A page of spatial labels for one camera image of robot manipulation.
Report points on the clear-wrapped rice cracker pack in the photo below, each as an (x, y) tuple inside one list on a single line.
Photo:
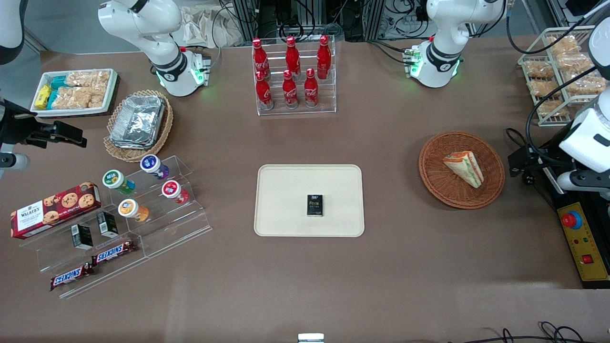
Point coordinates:
[(71, 97), (97, 97), (88, 78)]

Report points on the red cola bottle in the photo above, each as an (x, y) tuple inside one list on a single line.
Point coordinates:
[(324, 55), (264, 93), (292, 55), (289, 93), (259, 56), (311, 90)]

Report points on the teal snack packet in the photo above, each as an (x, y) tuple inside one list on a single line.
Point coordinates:
[(59, 82), (52, 99)]

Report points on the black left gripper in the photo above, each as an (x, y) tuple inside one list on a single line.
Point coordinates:
[(544, 153)]

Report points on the beige cloth bags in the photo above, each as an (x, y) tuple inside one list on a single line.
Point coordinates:
[(209, 26)]

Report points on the red lid cup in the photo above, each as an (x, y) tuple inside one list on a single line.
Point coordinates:
[(170, 189)]

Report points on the yellow emergency stop control box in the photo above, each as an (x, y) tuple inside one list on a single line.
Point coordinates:
[(584, 243)]

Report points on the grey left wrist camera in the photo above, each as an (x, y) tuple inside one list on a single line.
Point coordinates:
[(581, 181)]

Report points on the white rectangular snack tray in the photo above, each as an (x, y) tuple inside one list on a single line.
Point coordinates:
[(110, 97)]

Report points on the yellow snack packet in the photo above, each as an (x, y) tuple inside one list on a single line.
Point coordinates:
[(41, 101), (45, 90)]

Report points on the clear acrylic bottle rack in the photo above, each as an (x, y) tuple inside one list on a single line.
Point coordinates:
[(295, 112)]

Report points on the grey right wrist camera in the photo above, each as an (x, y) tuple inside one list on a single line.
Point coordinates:
[(14, 161)]

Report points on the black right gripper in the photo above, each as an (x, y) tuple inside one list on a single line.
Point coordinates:
[(18, 126)]

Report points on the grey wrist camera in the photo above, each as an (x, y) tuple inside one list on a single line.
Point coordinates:
[(14, 161), (581, 181)]

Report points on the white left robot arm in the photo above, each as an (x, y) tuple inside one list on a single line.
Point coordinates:
[(443, 28)]

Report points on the bagged fried snack pack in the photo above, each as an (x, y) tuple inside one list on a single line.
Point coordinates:
[(585, 85), (544, 88), (553, 107), (539, 69), (574, 62), (564, 45)]

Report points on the aluminium frame equipment rack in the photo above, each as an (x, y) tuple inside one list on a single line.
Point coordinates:
[(333, 16)]

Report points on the light oval wicker basket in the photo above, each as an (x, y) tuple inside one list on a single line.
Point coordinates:
[(164, 128)]

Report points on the Snickers chocolate bar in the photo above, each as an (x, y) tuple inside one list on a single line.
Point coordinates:
[(113, 252), (71, 276)]

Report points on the beige rectangular tray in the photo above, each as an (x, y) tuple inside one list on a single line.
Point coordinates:
[(286, 200)]

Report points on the small white edge device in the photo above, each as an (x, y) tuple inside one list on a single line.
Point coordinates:
[(310, 338)]

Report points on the small black card box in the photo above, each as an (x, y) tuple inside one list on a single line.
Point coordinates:
[(314, 206)]

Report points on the purple lid cup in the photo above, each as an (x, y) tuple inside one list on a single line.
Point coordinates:
[(150, 163)]

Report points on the small black carton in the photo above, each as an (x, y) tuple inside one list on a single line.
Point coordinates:
[(82, 237), (107, 224)]

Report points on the brown round wicker basket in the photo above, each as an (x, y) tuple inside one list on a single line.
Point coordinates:
[(438, 183)]

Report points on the green lid cup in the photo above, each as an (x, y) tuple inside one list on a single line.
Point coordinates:
[(114, 179)]

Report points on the red Walkers cookie box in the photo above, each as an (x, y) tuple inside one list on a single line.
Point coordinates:
[(52, 212)]

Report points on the clear acrylic stepped snack stand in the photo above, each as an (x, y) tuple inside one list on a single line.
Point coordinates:
[(47, 252)]

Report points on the orange lid cup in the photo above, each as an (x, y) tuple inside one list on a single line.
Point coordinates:
[(128, 208)]

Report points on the triangular sandwich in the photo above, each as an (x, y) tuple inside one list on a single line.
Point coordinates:
[(464, 167)]

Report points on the clear acrylic stepped cup stand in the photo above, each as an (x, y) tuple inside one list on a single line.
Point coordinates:
[(186, 224)]

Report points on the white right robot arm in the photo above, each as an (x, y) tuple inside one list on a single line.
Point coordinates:
[(143, 28)]

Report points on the stack of foil trays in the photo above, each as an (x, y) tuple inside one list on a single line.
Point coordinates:
[(138, 121)]

